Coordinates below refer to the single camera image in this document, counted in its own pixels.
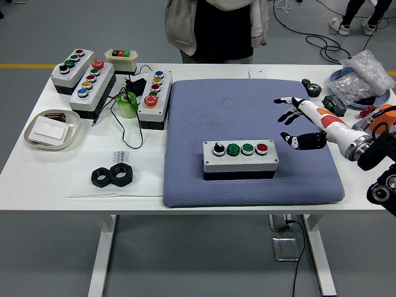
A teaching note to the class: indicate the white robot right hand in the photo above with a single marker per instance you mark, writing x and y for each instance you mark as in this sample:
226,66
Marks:
328,120

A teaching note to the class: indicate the white four-button control box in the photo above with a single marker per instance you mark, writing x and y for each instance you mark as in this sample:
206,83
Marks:
241,164

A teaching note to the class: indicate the slim five-button control box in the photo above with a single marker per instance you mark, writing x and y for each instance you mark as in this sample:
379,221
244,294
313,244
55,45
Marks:
154,113

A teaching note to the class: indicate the large five-button control box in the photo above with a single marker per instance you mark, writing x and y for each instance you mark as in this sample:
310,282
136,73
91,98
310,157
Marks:
99,89

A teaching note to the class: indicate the black module green terminals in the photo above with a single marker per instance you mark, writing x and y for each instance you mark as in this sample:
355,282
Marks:
335,106

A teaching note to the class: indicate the large black gear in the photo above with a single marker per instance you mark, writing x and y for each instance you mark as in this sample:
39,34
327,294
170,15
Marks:
315,92

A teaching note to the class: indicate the clear bag of parts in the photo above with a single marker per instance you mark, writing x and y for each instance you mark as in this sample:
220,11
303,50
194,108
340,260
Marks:
349,86

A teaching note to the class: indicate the small red part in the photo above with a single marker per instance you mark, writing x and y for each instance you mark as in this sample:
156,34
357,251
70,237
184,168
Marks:
367,111

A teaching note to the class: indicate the small black gear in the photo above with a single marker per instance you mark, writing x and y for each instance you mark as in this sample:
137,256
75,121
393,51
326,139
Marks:
306,82

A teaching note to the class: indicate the blue round plate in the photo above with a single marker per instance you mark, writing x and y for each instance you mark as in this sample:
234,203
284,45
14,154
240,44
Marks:
335,75

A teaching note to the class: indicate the orange cylinder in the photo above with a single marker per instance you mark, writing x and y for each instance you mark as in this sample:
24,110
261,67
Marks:
388,112

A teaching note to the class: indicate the bubble wrap bag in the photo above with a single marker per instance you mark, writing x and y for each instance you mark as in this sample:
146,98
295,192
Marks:
371,71

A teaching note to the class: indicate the blue-grey padded mat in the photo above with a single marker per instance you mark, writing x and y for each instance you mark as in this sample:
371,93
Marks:
229,117

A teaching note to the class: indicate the background person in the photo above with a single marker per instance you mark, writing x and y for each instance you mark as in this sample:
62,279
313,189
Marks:
349,12

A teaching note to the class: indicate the grey floor socket box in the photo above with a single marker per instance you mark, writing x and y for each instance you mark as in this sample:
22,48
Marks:
286,249

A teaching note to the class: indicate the white table leg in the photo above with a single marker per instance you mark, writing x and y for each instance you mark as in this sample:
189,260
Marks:
321,256
102,256

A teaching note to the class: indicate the clear printed plastic bag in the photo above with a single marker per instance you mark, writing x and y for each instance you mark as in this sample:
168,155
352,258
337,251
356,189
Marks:
145,179

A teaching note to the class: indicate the black power adapter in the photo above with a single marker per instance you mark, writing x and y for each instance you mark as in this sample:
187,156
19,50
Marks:
137,85

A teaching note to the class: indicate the green tape roll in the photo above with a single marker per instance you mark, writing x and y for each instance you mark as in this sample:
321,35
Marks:
127,108

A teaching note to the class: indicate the black hex nut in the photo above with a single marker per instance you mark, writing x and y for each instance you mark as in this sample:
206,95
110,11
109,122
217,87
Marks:
98,181
128,176

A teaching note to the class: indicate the beige shallow tray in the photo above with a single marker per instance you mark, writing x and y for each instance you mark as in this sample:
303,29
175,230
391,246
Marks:
72,130

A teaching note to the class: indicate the white box with black knob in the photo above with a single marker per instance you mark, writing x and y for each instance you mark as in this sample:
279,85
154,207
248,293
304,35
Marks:
69,75

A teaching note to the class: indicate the dark brown small item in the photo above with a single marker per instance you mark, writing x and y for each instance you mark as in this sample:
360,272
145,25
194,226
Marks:
55,117

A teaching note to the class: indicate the cream three-button switch box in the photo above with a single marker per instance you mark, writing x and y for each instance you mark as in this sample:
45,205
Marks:
123,63

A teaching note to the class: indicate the white switch plate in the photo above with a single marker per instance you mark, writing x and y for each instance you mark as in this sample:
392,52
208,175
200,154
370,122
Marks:
49,130

